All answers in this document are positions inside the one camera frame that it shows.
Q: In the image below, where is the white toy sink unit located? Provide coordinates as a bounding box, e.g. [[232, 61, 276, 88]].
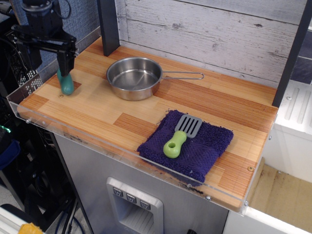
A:
[[224, 80, 312, 234]]

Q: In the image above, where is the black right upright post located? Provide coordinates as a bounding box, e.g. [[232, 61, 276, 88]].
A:
[[272, 0, 312, 107]]

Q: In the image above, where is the purple knitted towel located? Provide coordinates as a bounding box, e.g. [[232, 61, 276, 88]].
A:
[[137, 110, 234, 183]]

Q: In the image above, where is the dark green pickle toy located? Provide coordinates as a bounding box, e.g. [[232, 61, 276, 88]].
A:
[[57, 69, 74, 96]]

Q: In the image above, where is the clear acrylic guard rail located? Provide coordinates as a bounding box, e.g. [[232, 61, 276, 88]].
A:
[[7, 39, 277, 213]]

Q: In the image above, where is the grey spatula green handle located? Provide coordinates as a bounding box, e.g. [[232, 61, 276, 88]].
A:
[[163, 114, 203, 159]]

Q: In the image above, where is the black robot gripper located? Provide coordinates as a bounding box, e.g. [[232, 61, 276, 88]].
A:
[[12, 7, 77, 77]]

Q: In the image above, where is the blue fabric partition panel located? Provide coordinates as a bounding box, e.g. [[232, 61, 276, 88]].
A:
[[10, 0, 99, 72]]

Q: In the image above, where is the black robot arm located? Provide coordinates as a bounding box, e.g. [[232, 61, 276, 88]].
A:
[[12, 0, 77, 77]]

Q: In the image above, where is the silver toy fridge cabinet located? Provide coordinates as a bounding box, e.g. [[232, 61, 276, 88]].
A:
[[55, 135, 228, 234]]

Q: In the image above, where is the black plastic crate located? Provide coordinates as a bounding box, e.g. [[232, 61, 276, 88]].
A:
[[2, 30, 38, 86]]

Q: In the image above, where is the stainless steel pan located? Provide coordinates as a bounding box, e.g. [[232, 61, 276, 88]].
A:
[[106, 57, 205, 101]]

